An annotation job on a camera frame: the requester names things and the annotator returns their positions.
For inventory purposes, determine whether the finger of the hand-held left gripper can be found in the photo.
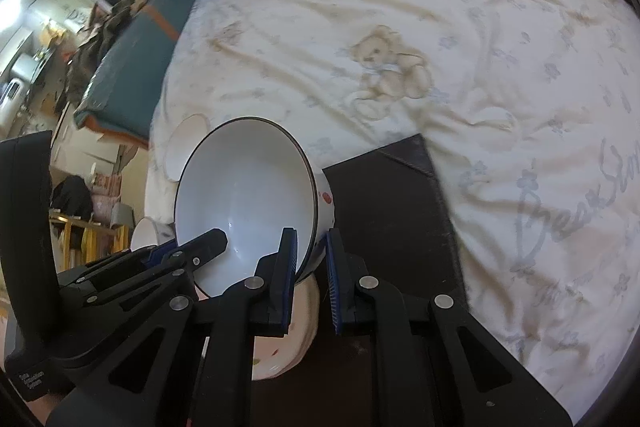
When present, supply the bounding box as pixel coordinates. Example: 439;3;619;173
85;229;229;304
57;243;177;288

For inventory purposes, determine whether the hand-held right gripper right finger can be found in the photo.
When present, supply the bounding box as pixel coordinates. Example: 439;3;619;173
325;229;571;427

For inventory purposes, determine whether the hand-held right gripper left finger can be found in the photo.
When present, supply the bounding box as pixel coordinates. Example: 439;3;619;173
47;227;299;427

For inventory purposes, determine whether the large white patterned bowl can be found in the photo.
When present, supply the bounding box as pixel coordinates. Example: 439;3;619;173
131;217;177;253

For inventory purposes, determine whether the large pink strawberry plate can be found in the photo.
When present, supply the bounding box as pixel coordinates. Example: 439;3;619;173
250;274;321;382

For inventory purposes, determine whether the small white patterned bowl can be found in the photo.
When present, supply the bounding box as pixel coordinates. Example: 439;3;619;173
164;113;211;184
173;117;335;299

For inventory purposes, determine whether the yellow wooden rack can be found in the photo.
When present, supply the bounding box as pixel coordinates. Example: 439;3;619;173
49;212;132;273

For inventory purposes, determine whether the black bag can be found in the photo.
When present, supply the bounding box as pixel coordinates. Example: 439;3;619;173
50;174;95;220

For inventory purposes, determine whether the pink printed box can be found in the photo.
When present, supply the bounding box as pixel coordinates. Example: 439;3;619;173
90;174;123;225

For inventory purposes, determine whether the black table mat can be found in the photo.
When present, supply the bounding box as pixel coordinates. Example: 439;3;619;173
190;134;468;427

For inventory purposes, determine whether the white bedside cabinet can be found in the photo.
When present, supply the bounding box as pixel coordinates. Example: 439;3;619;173
50;102;151;188

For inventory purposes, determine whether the camouflage clothing pile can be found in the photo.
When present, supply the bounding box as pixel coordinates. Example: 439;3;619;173
65;0;156;108

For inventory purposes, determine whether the white bear print bed sheet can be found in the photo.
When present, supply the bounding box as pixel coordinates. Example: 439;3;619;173
145;0;640;423

